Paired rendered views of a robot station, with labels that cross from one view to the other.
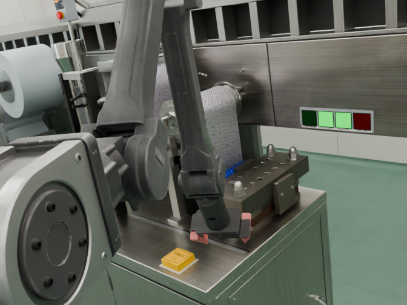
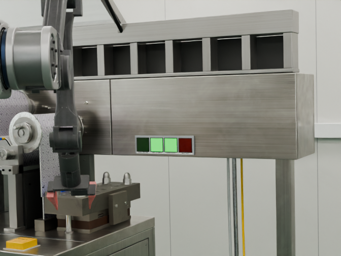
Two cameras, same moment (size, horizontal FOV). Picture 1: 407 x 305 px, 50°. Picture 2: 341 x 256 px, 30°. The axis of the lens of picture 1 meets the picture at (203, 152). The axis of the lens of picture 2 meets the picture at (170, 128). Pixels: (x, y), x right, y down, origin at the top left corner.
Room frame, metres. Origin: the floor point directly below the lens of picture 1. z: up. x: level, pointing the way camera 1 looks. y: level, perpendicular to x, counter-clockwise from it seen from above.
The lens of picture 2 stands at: (-0.95, 0.29, 1.37)
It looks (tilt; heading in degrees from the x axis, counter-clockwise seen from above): 3 degrees down; 342
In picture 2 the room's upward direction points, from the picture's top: 1 degrees counter-clockwise
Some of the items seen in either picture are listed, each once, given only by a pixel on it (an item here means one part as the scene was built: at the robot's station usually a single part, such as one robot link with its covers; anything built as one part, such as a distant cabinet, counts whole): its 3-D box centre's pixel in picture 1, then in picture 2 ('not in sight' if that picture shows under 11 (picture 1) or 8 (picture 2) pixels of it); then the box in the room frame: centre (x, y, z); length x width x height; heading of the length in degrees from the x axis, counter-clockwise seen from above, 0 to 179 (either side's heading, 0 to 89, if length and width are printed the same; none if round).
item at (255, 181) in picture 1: (258, 181); (95, 197); (1.37, -0.17, 1.00); 0.40 x 0.16 x 0.06; 135
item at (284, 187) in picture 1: (284, 193); (118, 207); (1.32, -0.25, 0.96); 0.10 x 0.03 x 0.11; 135
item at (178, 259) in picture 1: (178, 259); (21, 243); (1.11, 0.12, 0.91); 0.07 x 0.07 x 0.02; 45
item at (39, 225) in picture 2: not in sight; (63, 218); (1.43, -0.06, 0.92); 0.28 x 0.04 x 0.04; 135
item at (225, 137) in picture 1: (218, 150); (60, 167); (1.42, -0.05, 1.11); 0.23 x 0.01 x 0.18; 135
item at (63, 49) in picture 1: (68, 48); not in sight; (1.97, 0.51, 1.50); 0.14 x 0.14 x 0.06
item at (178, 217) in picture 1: (171, 180); (12, 188); (1.38, 0.12, 1.05); 0.06 x 0.05 x 0.31; 135
